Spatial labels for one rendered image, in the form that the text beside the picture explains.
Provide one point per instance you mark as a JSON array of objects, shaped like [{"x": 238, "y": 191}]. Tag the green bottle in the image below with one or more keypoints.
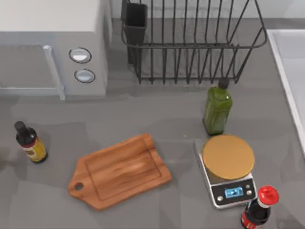
[{"x": 217, "y": 112}]

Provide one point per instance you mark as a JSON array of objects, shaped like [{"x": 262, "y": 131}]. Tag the wooden cutting board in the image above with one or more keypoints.
[{"x": 121, "y": 173}]

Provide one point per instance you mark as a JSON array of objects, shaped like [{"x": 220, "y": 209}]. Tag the round microwave knob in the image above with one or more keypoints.
[
  {"x": 80, "y": 55},
  {"x": 84, "y": 75}
]

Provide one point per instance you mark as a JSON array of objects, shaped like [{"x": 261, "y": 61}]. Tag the silver kitchen scale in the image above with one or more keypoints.
[{"x": 228, "y": 167}]

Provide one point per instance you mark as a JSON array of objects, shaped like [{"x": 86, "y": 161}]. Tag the black utensil holder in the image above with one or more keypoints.
[{"x": 135, "y": 21}]

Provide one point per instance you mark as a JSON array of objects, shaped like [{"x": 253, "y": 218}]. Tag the dark bottle with yellow label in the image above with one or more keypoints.
[{"x": 29, "y": 143}]

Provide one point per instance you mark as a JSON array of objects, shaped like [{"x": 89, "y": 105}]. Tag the pale microwave oven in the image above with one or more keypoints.
[{"x": 47, "y": 35}]

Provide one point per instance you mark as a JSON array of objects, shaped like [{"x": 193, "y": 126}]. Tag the dark bottle with red cap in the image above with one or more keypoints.
[{"x": 258, "y": 210}]

